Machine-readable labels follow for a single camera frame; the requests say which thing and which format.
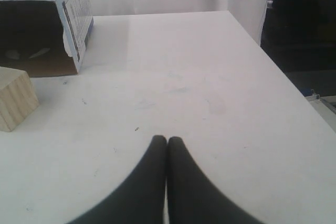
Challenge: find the metal frame beside table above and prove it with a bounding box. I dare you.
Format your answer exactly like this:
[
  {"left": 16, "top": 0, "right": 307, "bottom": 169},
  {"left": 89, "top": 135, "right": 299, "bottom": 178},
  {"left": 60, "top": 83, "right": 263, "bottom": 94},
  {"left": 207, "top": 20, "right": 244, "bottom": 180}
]
[{"left": 299, "top": 88, "right": 335, "bottom": 114}]

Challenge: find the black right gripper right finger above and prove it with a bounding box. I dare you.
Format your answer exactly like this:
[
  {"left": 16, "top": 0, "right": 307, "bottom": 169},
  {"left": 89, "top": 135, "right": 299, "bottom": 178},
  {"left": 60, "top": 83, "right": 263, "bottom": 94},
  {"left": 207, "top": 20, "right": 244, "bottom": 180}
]
[{"left": 166, "top": 136, "right": 259, "bottom": 223}]

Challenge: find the blue white cardboard box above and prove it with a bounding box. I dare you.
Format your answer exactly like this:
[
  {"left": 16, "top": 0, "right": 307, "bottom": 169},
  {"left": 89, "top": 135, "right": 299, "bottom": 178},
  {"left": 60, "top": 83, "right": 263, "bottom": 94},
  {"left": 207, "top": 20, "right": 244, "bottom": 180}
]
[{"left": 1, "top": 0, "right": 94, "bottom": 77}]

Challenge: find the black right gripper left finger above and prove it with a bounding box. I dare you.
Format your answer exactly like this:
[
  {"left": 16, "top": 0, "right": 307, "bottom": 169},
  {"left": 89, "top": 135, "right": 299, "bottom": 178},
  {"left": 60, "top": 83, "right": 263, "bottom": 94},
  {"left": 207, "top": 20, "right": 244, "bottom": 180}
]
[{"left": 71, "top": 135, "right": 167, "bottom": 224}]

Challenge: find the pale wooden block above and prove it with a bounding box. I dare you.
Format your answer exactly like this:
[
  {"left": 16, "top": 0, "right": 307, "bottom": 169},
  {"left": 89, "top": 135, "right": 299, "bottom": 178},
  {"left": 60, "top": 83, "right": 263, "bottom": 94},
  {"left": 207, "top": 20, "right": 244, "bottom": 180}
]
[{"left": 1, "top": 67, "right": 39, "bottom": 132}]

